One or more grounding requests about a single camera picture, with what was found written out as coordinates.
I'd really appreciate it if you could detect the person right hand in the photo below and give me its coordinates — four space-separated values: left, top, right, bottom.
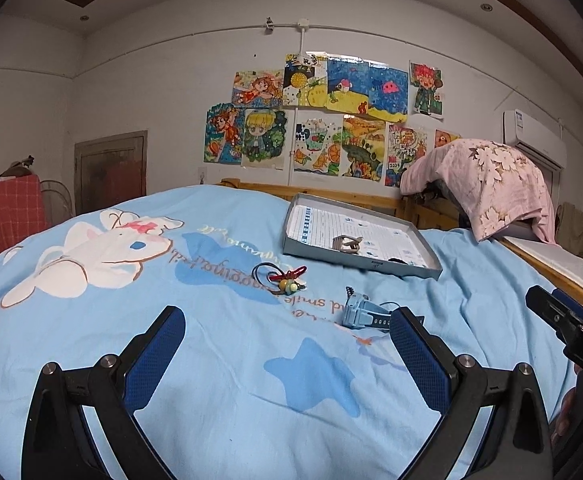
549 387 579 450

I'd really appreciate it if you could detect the pink floral cloth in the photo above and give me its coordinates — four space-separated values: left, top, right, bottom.
400 139 556 245

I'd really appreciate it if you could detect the white air conditioner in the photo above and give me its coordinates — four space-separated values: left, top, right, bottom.
502 110 567 171

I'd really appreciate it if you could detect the light blue cartoon bedsheet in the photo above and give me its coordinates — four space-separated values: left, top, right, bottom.
0 186 576 479

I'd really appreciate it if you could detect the red checked cloth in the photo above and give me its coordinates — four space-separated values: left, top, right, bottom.
0 174 48 253

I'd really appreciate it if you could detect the orange bear drawing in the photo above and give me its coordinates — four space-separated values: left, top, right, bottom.
433 129 459 148

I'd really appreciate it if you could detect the beige hair claw clip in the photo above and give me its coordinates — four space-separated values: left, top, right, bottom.
331 235 363 254

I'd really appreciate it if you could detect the red doodle poster drawing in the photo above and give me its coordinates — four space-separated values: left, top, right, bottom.
385 124 428 188

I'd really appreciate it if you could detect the grey shallow box tray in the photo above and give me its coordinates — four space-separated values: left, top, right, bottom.
282 194 442 278

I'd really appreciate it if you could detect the orange landscape drawing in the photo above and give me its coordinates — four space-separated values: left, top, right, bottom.
341 115 387 182

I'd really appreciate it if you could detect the red haired character drawing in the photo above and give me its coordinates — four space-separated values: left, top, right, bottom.
410 62 443 120

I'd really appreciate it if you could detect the turtle and cup drawing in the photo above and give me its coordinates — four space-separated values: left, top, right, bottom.
293 118 342 177

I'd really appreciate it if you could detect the blue jellyfish beach drawing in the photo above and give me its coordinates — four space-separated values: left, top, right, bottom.
324 54 410 124

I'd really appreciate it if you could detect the orange haired girl drawing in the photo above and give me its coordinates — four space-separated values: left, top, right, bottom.
204 103 244 165

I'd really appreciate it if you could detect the blond boy drawing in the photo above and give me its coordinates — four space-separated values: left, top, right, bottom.
242 108 287 170

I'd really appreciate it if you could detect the moon and stars drawing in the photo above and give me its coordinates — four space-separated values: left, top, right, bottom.
283 52 328 108

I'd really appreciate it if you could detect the mermaid drawing upper left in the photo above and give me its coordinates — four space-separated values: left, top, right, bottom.
231 70 284 108

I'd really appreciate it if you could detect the wooden bed rail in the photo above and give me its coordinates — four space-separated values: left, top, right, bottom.
219 178 459 231

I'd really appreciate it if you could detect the wire fan guard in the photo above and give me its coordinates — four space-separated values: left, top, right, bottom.
40 179 74 226

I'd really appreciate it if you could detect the brown wall cabinet door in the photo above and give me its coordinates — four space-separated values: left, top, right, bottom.
74 130 147 214

